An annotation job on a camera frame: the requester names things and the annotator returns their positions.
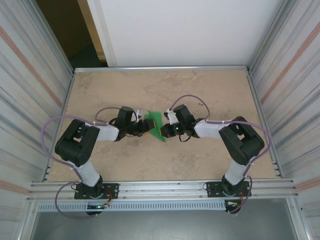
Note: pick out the wide aluminium mounting rail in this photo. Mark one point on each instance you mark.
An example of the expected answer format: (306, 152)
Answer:
(162, 190)

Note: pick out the thin aluminium table edge rail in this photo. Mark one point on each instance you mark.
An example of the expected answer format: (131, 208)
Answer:
(162, 68)

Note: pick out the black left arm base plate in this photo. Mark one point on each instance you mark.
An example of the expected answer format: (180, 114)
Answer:
(112, 190)

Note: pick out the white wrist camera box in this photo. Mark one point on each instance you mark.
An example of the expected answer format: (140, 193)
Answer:
(171, 116)
(140, 112)

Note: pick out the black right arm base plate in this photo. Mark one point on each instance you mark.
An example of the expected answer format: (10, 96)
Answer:
(212, 187)

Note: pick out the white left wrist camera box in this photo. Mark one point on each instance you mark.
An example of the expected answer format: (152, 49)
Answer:
(140, 112)

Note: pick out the white door panel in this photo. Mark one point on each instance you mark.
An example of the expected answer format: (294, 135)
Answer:
(175, 32)

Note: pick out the beige door frame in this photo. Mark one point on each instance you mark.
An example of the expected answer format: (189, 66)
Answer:
(90, 27)

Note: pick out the grey metal lower shelf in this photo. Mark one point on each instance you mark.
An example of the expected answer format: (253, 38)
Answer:
(162, 225)

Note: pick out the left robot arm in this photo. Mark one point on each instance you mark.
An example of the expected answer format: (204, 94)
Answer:
(75, 145)

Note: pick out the small controller board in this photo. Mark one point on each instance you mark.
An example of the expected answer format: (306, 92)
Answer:
(233, 204)
(96, 206)

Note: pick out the aluminium frame post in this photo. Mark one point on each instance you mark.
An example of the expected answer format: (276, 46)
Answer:
(270, 37)
(54, 42)

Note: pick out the green square paper sheet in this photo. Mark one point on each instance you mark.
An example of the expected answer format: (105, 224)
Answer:
(157, 120)

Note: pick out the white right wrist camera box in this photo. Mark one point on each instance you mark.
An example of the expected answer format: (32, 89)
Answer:
(171, 116)

